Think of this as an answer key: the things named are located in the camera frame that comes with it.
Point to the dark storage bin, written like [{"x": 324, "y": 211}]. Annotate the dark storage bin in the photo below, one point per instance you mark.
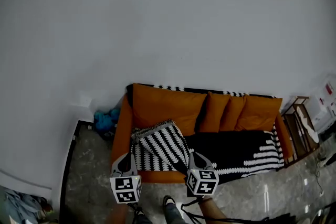
[{"x": 107, "y": 135}]

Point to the black baseboard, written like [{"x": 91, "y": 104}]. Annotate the black baseboard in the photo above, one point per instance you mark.
[{"x": 68, "y": 160}]

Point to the person's right shoe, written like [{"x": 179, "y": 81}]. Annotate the person's right shoe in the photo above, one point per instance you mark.
[{"x": 169, "y": 200}]

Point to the white water dispenser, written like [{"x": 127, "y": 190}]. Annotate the white water dispenser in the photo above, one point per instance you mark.
[{"x": 321, "y": 118}]

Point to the blue fluffy cloth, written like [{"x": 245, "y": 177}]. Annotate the blue fluffy cloth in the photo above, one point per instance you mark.
[{"x": 105, "y": 120}]

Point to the person's left leg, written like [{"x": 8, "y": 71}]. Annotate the person's left leg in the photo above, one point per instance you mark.
[{"x": 144, "y": 219}]

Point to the black and white patterned blanket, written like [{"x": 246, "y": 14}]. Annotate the black and white patterned blanket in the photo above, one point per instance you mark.
[{"x": 231, "y": 147}]

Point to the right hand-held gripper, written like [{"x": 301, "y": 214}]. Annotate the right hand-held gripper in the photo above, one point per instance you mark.
[{"x": 202, "y": 182}]

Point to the brown wrist band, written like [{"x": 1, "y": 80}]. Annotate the brown wrist band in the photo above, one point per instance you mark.
[{"x": 205, "y": 200}]

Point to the white wall box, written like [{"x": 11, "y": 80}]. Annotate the white wall box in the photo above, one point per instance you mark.
[{"x": 82, "y": 99}]

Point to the person's right forearm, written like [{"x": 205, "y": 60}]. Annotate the person's right forearm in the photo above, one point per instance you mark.
[{"x": 210, "y": 211}]

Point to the person's right leg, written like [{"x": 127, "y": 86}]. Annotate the person's right leg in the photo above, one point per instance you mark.
[{"x": 174, "y": 215}]

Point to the grey blue cloth pile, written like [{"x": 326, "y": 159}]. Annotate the grey blue cloth pile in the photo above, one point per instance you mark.
[{"x": 23, "y": 207}]

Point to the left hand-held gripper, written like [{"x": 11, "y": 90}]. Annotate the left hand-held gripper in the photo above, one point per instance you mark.
[{"x": 126, "y": 189}]

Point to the orange sofa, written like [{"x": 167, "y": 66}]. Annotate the orange sofa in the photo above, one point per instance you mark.
[{"x": 122, "y": 133}]

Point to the clear water jug pink label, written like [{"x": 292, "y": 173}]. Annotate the clear water jug pink label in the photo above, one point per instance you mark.
[{"x": 321, "y": 89}]

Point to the person's left forearm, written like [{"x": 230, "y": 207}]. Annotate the person's left forearm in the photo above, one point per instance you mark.
[{"x": 122, "y": 215}]

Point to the brown wooden shelf rack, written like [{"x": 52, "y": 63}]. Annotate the brown wooden shelf rack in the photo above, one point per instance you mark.
[{"x": 294, "y": 128}]

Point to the white flat curved object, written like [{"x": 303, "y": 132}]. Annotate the white flat curved object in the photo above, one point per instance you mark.
[{"x": 311, "y": 131}]

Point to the person's leg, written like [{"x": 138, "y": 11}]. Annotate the person's leg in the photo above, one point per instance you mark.
[
  {"x": 144, "y": 219},
  {"x": 174, "y": 215}
]

